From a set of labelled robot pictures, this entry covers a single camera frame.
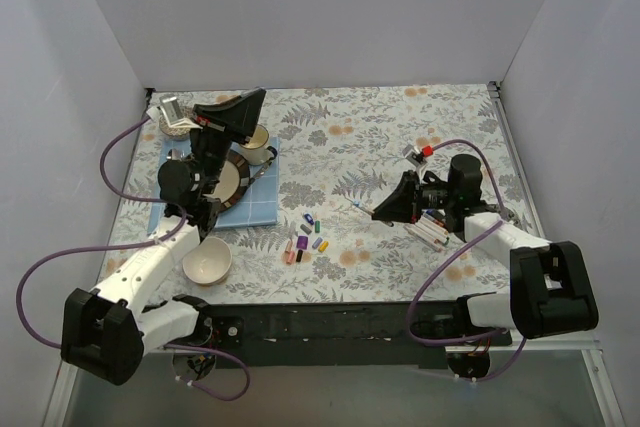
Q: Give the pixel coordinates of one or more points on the orange cap marker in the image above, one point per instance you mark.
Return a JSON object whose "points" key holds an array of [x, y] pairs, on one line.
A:
{"points": [[426, 237]]}

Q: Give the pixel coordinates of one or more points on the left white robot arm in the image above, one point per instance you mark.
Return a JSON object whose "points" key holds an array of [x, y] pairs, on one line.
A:
{"points": [[145, 257]]}

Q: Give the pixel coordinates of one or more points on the patterned grey bowl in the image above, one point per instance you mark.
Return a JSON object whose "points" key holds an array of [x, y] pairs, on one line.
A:
{"points": [[178, 130]]}

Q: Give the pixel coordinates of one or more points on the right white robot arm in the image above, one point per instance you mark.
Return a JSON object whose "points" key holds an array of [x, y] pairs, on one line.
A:
{"points": [[549, 288]]}

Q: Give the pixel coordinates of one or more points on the floral tablecloth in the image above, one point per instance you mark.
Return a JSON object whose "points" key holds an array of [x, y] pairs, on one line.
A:
{"points": [[343, 144]]}

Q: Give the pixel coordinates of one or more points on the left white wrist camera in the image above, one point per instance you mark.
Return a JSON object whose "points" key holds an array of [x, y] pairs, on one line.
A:
{"points": [[170, 112]]}

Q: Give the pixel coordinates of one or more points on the blue checkered placemat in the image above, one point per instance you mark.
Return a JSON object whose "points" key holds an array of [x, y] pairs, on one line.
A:
{"points": [[257, 207]]}

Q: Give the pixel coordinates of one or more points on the pink pen cap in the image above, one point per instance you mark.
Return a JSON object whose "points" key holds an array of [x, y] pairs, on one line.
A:
{"points": [[291, 256]]}

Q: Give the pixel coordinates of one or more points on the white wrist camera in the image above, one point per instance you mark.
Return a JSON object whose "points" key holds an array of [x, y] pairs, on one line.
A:
{"points": [[170, 112], [417, 156]]}

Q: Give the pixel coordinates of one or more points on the dark rimmed plate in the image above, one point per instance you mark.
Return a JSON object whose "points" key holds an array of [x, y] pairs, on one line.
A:
{"points": [[233, 181]]}

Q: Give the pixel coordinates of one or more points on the floral dark bowl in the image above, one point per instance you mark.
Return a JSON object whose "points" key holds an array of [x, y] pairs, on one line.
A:
{"points": [[511, 217]]}

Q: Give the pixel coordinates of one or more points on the plain cream bowl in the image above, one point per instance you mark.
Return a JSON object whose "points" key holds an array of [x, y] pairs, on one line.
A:
{"points": [[209, 263]]}

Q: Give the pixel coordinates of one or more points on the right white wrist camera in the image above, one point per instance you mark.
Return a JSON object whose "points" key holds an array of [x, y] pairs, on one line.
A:
{"points": [[417, 156]]}

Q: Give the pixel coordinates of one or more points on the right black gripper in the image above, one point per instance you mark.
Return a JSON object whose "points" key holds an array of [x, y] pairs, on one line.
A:
{"points": [[413, 198]]}

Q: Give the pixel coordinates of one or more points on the cream mug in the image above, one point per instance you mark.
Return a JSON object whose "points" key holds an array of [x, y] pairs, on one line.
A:
{"points": [[258, 150]]}

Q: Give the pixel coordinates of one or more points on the aluminium frame rail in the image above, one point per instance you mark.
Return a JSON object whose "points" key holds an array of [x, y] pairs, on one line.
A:
{"points": [[331, 334]]}

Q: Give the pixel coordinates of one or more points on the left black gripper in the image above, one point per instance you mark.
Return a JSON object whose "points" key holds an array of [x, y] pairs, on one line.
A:
{"points": [[210, 122]]}

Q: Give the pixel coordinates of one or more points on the yellow cap marker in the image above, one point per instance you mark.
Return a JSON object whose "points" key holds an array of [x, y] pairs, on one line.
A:
{"points": [[437, 231]]}

